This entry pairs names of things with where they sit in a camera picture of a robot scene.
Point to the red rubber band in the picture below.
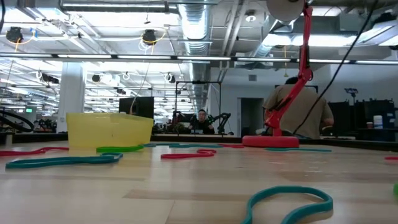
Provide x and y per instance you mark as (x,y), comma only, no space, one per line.
(31,152)
(392,158)
(180,156)

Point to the green rubber band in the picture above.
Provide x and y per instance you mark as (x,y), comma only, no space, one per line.
(396,189)
(118,149)

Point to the black background robot arm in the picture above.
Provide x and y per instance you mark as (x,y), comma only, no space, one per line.
(222,119)

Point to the yellow translucent plastic bin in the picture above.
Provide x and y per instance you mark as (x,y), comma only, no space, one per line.
(109,129)

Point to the person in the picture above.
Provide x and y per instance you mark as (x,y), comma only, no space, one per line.
(317,124)
(202,125)

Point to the long ceiling light strip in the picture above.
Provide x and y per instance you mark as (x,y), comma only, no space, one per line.
(202,58)

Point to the black monitor box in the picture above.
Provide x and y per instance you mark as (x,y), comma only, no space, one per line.
(140,107)

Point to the red articulated desk lamp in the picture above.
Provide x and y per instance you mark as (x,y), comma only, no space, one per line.
(270,141)

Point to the white pillar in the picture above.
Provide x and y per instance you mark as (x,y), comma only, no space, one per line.
(71,99)

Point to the long teal rubber band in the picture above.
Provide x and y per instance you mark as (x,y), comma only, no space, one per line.
(62,160)

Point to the thick teal rubber band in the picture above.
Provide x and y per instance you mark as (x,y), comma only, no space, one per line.
(323,205)

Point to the black cabinets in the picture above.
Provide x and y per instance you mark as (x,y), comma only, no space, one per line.
(363,113)

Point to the green exit sign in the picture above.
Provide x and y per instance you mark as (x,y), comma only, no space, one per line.
(29,110)

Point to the brown cup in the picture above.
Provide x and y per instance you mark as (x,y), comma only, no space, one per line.
(369,125)

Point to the white container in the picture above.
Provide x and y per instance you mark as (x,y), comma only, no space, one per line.
(378,122)

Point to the black table edge rail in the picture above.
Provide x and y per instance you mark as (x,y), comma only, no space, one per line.
(192,139)

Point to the black metal frame rack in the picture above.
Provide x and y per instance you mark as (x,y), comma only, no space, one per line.
(199,82)

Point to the silver air duct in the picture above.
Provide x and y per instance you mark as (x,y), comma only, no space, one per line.
(195,25)

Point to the camera on stand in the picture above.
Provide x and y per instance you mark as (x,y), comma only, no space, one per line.
(352,91)

